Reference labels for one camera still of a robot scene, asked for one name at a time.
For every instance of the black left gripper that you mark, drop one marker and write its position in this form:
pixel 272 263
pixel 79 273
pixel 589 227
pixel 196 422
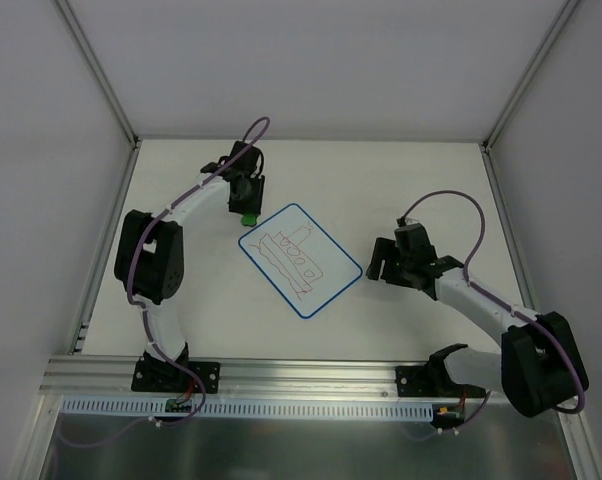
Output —
pixel 246 202

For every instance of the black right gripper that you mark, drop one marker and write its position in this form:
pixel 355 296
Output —
pixel 398 267

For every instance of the green whiteboard eraser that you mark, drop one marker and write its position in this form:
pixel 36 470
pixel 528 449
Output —
pixel 249 220

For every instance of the blue-framed small whiteboard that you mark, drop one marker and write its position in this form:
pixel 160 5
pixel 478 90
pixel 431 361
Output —
pixel 300 259

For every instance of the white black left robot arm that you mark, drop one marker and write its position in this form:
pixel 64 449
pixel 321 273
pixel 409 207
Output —
pixel 150 258

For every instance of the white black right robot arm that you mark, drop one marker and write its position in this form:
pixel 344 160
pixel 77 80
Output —
pixel 538 366

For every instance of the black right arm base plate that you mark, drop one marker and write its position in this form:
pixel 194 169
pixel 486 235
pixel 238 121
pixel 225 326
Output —
pixel 416 381

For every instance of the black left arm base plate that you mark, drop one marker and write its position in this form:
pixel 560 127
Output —
pixel 155 376

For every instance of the aluminium corner frame post left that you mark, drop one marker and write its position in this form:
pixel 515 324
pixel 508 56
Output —
pixel 73 24

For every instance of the aluminium corner frame post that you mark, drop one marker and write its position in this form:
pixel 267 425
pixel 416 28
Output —
pixel 73 24
pixel 540 54

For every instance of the aluminium front rail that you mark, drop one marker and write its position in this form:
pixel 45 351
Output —
pixel 262 379

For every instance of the white slotted cable duct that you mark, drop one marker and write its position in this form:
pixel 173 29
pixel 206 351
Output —
pixel 247 408

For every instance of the aluminium corner frame post right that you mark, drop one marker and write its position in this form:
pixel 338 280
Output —
pixel 540 54

